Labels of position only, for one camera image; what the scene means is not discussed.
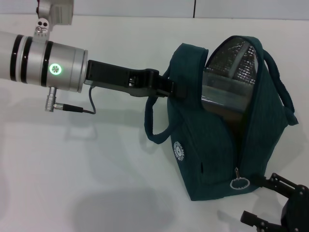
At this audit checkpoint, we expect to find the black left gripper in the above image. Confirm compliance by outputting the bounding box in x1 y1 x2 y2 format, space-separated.
84 59 188 99

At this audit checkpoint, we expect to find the dark teal insulated lunch bag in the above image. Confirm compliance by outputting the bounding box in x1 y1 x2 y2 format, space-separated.
144 35 298 202

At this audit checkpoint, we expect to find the clear food container blue rim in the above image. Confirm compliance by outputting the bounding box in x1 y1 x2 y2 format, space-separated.
202 69 255 108

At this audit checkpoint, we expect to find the black gripper cable with plug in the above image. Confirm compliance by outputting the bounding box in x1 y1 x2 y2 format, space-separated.
43 86 97 115

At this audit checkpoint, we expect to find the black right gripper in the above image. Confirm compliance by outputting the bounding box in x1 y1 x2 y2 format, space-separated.
240 172 309 232

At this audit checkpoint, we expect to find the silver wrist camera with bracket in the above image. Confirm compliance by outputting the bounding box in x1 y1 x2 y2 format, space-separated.
33 0 74 45

